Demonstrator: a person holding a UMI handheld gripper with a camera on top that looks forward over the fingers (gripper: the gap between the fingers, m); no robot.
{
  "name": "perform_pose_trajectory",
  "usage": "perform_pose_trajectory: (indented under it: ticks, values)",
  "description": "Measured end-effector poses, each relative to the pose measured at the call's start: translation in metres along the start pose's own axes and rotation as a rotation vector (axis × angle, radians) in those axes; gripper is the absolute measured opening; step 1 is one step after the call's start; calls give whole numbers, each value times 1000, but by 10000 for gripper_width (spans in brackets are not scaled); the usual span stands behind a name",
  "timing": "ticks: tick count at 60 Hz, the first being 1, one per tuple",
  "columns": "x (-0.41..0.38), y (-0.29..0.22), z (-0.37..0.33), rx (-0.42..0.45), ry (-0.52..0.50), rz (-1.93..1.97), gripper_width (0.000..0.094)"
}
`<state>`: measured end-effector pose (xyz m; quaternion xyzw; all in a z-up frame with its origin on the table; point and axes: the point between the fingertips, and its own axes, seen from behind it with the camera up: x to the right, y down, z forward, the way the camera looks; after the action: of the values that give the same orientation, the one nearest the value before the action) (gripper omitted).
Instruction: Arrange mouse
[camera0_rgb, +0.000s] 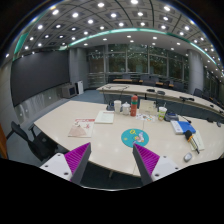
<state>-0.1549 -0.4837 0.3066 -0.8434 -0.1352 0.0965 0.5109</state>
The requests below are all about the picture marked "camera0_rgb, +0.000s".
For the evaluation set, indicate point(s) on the grey equipment cabinet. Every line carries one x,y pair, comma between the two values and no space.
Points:
68,91

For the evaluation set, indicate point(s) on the large dark wall screen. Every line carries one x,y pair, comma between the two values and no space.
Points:
33,74

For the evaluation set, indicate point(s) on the small grey computer mouse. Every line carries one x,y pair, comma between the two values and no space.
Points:
187,157

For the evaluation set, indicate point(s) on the white paper cup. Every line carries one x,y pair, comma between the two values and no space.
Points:
117,106

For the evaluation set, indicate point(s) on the white green booklet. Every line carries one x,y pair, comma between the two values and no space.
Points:
105,117

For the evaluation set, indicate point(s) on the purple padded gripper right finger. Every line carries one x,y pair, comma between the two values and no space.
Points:
151,166

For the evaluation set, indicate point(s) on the green white drink cup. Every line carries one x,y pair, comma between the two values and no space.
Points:
161,113

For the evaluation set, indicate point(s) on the round teal mouse pad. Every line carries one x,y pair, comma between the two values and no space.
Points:
134,136

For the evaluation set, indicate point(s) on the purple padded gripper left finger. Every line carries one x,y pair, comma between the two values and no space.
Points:
69,166

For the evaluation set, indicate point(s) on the red orange water bottle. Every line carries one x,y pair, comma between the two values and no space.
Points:
134,102

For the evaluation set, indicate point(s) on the black office chair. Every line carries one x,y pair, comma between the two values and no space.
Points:
40,146

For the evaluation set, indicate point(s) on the colourful sticker sheet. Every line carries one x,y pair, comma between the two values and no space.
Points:
145,117

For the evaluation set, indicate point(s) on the black yellow handheld microphone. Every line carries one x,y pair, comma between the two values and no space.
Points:
190,139

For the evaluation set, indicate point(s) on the red white magazine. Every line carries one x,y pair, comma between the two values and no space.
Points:
82,128

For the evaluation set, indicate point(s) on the white lidded mug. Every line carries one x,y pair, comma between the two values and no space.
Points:
126,108

